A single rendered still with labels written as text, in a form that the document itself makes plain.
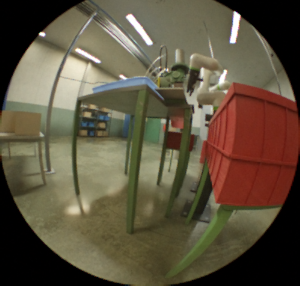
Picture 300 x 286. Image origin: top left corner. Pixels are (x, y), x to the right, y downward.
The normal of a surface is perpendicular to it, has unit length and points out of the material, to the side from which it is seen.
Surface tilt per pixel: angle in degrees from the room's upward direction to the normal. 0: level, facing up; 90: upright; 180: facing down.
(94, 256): 0
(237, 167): 90
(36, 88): 90
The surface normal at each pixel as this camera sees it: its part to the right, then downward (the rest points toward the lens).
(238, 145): -0.44, -0.01
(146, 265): 0.13, -0.99
